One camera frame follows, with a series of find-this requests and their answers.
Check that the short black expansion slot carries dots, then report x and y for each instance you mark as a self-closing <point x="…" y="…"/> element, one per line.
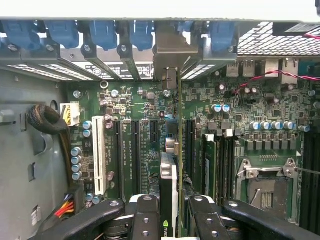
<point x="153" y="131"/>

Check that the blue slot retention clip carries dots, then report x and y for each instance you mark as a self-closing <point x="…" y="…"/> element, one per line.
<point x="185" y="26"/>
<point x="102" y="33"/>
<point x="62" y="32"/>
<point x="222" y="35"/>
<point x="20" y="35"/>
<point x="141" y="35"/>

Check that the CPU socket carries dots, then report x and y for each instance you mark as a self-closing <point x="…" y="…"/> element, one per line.
<point x="270" y="197"/>

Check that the black open PC case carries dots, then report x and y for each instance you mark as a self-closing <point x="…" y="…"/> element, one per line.
<point x="25" y="150"/>

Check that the white power connector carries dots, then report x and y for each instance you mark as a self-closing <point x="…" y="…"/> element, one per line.
<point x="72" y="112"/>

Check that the black RAM slot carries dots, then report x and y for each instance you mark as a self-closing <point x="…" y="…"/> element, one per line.
<point x="226" y="170"/>
<point x="220" y="170"/>
<point x="232" y="170"/>

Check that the green motherboard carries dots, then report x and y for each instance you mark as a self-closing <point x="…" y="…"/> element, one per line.
<point x="225" y="105"/>

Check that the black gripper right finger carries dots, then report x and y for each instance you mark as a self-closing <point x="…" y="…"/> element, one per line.
<point x="207" y="222"/>

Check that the metal rear port block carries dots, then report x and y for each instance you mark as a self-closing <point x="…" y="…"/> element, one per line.
<point x="271" y="66"/>

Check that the white expansion slot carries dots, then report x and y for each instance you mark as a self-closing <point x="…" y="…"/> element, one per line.
<point x="98" y="155"/>

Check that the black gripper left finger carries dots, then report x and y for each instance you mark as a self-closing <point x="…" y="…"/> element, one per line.
<point x="146" y="220"/>

